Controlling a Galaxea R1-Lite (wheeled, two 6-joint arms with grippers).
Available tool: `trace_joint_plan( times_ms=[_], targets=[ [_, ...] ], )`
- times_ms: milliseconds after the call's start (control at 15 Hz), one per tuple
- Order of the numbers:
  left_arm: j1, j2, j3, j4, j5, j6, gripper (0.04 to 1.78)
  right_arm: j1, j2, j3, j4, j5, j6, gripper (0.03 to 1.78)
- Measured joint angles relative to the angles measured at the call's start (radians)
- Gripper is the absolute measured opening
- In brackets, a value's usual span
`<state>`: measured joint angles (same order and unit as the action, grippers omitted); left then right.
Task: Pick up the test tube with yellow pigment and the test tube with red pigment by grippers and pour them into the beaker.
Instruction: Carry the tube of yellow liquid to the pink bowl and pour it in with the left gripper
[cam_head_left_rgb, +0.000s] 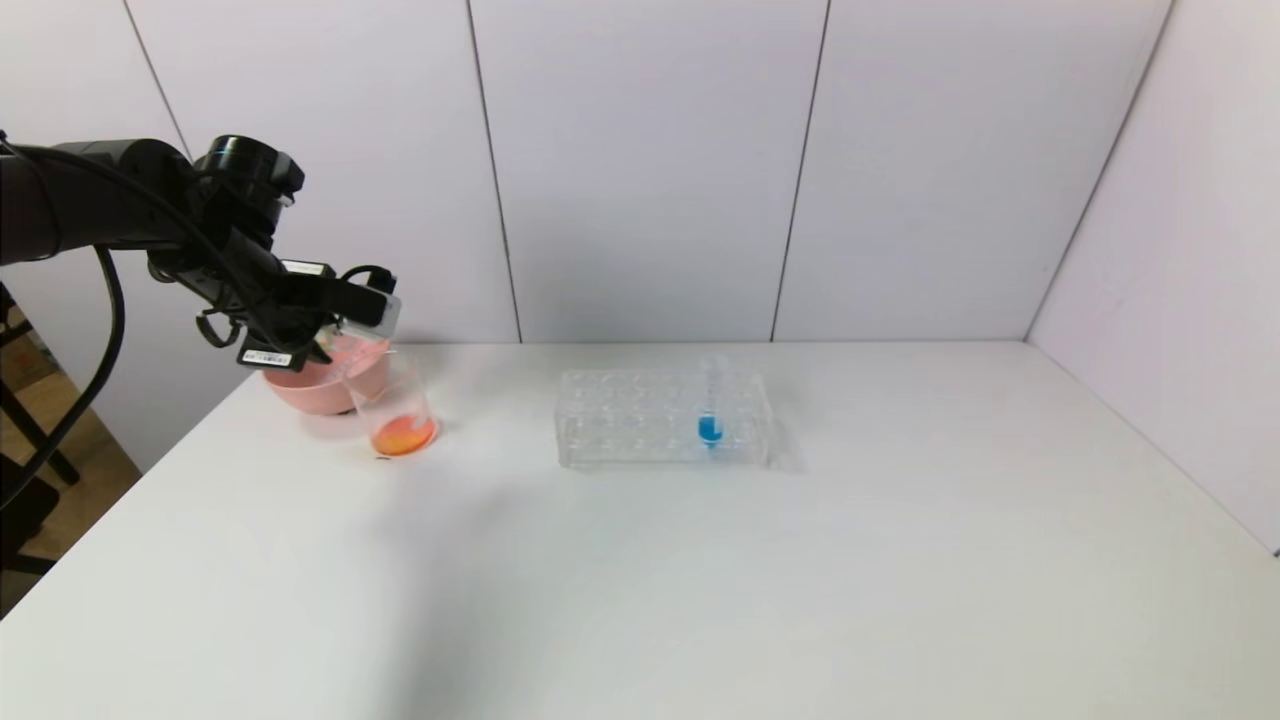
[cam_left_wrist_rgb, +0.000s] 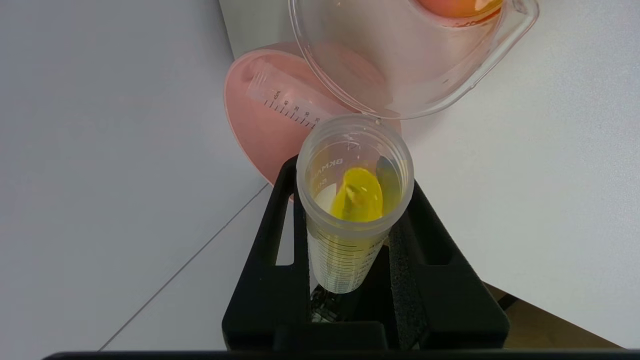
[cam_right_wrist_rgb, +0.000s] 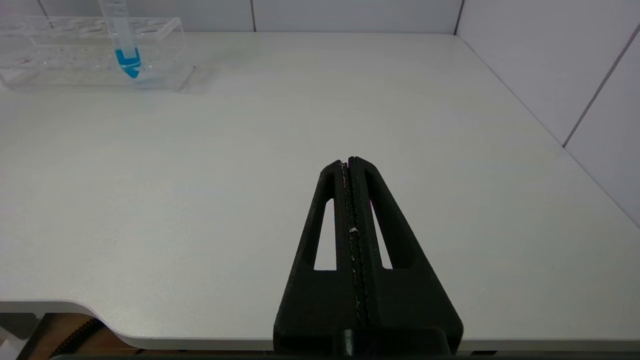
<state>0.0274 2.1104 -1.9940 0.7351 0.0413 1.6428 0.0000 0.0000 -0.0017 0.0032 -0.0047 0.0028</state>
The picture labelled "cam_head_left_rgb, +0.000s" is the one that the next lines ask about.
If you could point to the black metal stand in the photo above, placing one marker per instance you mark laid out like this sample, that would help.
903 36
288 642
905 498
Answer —
45 450

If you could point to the test tube with blue pigment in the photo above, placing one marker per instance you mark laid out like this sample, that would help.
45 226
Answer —
709 430

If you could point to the clear acrylic test tube rack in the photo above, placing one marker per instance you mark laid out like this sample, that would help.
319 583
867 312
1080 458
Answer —
640 440

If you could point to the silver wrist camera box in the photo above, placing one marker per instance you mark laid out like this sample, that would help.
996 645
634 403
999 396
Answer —
375 305

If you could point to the test tube with yellow pigment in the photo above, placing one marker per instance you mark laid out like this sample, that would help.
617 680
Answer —
355 345

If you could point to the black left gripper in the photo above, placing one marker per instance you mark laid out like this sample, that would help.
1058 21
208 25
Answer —
268 356

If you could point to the black angular panel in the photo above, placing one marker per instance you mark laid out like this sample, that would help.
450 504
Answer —
20 510

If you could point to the pink plastic bowl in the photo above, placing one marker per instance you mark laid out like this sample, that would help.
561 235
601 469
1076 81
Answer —
310 390

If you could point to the clear glass beaker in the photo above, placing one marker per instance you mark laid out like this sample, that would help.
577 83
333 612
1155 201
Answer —
405 435

